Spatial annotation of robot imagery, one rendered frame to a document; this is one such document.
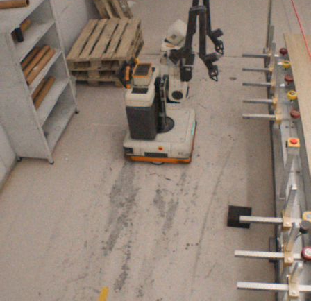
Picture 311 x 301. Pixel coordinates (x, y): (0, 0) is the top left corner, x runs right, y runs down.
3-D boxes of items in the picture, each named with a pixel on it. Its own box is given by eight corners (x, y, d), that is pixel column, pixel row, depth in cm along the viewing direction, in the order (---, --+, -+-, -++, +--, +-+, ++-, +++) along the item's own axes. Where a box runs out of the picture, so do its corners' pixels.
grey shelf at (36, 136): (17, 161, 405) (-34, 35, 301) (46, 111, 470) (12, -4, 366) (53, 164, 396) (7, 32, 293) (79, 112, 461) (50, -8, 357)
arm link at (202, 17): (198, 5, 275) (198, 10, 268) (206, 5, 274) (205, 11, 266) (199, 53, 305) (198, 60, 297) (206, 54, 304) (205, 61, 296)
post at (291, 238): (278, 270, 217) (293, 226, 184) (278, 265, 219) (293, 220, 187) (284, 271, 216) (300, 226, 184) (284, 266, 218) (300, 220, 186)
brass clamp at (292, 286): (286, 299, 174) (287, 295, 171) (285, 276, 184) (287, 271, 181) (298, 299, 173) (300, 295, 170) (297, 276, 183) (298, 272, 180)
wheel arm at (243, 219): (239, 223, 225) (240, 219, 222) (239, 219, 227) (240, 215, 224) (309, 227, 216) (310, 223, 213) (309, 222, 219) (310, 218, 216)
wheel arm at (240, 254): (234, 258, 207) (234, 254, 204) (234, 253, 209) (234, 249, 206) (309, 262, 198) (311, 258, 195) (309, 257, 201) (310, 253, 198)
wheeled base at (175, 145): (123, 161, 385) (120, 143, 369) (137, 121, 431) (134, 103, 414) (191, 166, 372) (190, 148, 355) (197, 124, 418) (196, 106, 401)
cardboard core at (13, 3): (-2, 3, 332) (24, -1, 326) (1, -1, 338) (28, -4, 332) (0, 10, 338) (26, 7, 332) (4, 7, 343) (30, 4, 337)
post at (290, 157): (278, 200, 248) (288, 152, 218) (277, 195, 252) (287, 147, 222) (284, 200, 247) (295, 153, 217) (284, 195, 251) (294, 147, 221)
